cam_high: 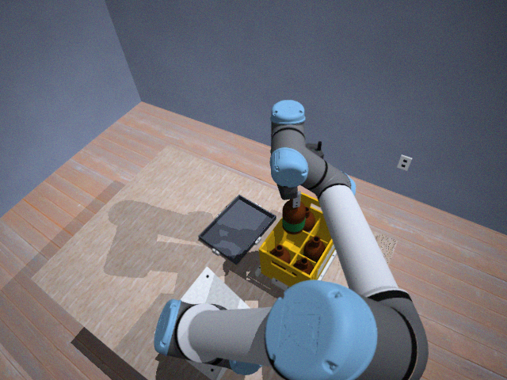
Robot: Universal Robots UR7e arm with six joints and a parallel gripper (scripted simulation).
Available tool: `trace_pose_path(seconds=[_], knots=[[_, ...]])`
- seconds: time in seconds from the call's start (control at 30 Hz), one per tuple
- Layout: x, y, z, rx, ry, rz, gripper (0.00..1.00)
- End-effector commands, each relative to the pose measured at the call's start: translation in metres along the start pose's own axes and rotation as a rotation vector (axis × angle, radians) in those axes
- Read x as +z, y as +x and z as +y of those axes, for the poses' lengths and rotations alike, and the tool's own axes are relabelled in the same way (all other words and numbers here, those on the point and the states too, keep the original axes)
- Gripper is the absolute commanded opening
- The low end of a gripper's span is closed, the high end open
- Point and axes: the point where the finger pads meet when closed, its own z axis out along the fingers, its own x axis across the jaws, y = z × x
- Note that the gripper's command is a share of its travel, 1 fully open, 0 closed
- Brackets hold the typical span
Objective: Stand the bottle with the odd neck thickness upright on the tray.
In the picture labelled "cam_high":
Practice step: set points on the yellow plastic crate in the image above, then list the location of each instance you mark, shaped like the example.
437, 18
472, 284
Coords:
296, 242

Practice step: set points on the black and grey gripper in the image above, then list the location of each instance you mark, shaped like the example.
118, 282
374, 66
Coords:
291, 193

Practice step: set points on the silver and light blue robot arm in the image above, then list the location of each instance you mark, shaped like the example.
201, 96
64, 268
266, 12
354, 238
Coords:
319, 330

